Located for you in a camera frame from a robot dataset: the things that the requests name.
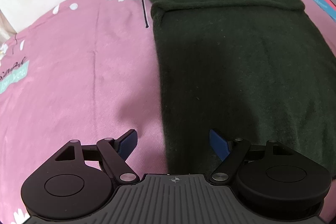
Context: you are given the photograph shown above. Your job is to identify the dark green knitted sweater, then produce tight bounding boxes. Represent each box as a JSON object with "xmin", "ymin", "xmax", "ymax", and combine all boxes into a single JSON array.
[{"xmin": 149, "ymin": 0, "xmax": 335, "ymax": 174}]

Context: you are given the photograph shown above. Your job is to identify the beige patterned curtain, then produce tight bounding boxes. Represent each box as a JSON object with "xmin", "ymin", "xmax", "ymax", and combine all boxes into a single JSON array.
[{"xmin": 0, "ymin": 10, "xmax": 17, "ymax": 44}]

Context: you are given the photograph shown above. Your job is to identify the pink floral bed sheet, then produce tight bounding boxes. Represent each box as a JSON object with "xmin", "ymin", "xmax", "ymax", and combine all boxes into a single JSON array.
[{"xmin": 1, "ymin": 0, "xmax": 335, "ymax": 223}]

